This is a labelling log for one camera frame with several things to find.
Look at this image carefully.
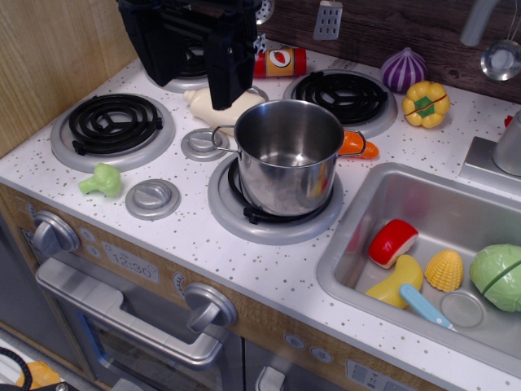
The right silver oven knob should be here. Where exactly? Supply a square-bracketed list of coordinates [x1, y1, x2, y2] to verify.
[184, 283, 238, 333]

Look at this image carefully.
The stainless steel pot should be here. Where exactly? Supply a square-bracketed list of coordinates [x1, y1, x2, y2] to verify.
[232, 99, 349, 217]

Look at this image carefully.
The yellow toy corn piece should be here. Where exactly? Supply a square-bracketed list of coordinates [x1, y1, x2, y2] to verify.
[424, 249, 464, 292]

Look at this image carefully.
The red toy ketchup bottle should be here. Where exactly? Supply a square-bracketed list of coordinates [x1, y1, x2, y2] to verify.
[254, 47, 307, 78]

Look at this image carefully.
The red toy cheese wedge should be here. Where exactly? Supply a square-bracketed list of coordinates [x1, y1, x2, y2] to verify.
[368, 219, 418, 269]

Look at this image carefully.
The purple toy onion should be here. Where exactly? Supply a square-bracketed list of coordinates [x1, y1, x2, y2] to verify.
[380, 47, 427, 93]

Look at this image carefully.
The silver sink basin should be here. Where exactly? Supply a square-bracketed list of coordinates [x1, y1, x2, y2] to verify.
[317, 163, 520, 377]

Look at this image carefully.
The grey stovetop knob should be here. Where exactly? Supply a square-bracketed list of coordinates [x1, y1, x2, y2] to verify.
[125, 179, 181, 221]
[181, 128, 230, 162]

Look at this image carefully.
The front left black burner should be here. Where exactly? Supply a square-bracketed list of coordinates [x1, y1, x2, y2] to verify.
[50, 94, 175, 174]

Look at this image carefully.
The orange toy carrot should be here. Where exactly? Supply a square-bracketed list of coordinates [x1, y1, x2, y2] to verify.
[339, 131, 379, 160]

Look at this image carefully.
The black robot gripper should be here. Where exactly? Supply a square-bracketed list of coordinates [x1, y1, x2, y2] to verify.
[118, 1, 261, 110]

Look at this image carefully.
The back left black burner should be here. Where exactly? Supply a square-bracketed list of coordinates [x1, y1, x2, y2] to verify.
[146, 37, 208, 94]

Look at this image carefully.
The yellow toy banana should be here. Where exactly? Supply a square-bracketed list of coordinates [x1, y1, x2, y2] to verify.
[366, 255, 423, 309]

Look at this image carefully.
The blue toy knife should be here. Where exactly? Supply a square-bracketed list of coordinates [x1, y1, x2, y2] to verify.
[399, 283, 455, 331]

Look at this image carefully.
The grey stovetop knob middle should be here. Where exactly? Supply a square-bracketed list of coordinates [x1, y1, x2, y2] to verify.
[181, 128, 230, 162]

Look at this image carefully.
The orange object on floor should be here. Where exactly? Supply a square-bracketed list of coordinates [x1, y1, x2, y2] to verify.
[15, 361, 62, 390]

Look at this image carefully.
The left silver oven knob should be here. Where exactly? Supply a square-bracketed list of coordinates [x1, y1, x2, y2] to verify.
[33, 211, 81, 257]

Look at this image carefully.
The hanging silver skimmer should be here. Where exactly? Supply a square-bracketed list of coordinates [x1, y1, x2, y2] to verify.
[256, 0, 275, 25]

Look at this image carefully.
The green toy cabbage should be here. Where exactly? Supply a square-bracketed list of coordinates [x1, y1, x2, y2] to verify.
[470, 244, 520, 313]

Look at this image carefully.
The black burner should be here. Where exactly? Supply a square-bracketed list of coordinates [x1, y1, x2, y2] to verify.
[50, 94, 175, 174]
[283, 69, 398, 138]
[208, 157, 344, 245]
[146, 37, 208, 94]

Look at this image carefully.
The front right black burner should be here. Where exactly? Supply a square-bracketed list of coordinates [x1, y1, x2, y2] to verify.
[208, 157, 344, 245]

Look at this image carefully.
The hanging silver ladle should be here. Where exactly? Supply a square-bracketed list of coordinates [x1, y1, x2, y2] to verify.
[480, 1, 520, 81]

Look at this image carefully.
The silver oven knob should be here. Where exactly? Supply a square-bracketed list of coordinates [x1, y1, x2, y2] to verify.
[184, 283, 238, 333]
[33, 211, 81, 257]

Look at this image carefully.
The green toy broccoli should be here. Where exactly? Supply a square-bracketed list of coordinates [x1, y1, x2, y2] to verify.
[78, 163, 122, 197]

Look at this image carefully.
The grey toy faucet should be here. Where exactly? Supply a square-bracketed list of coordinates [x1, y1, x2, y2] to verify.
[460, 0, 499, 47]

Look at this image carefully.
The yellow toy bell pepper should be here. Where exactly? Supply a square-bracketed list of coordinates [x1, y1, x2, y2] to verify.
[401, 81, 450, 129]

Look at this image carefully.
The grey stovetop knob front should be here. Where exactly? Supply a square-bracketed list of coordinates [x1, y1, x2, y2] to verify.
[125, 179, 181, 221]

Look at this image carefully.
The hanging grey spatula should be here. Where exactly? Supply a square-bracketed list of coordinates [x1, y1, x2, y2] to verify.
[313, 1, 344, 41]

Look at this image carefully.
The back right black burner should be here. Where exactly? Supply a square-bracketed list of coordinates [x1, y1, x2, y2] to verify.
[283, 69, 398, 138]

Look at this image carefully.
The silver oven door handle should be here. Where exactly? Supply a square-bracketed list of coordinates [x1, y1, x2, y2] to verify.
[36, 258, 223, 371]

